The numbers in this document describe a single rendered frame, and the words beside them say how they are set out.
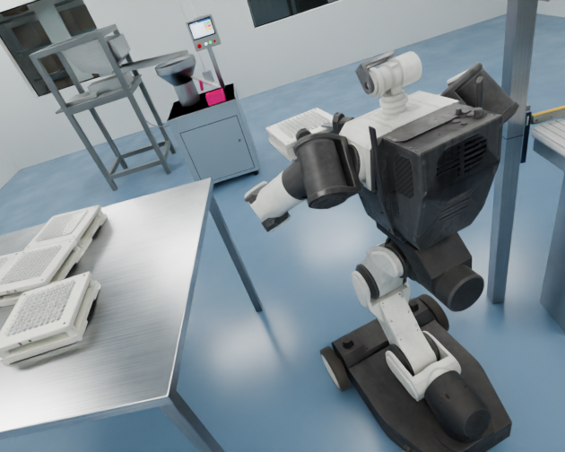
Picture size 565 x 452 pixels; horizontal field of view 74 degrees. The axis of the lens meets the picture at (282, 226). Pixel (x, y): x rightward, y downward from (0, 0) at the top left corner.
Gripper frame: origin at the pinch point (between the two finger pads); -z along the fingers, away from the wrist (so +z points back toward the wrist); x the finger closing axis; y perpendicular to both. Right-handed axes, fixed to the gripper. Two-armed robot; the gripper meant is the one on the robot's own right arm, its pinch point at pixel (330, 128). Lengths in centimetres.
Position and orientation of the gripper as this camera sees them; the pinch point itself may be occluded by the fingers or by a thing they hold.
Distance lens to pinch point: 148.3
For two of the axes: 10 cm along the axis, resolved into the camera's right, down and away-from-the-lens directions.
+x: 2.5, 7.6, 6.0
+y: 5.6, -6.2, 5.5
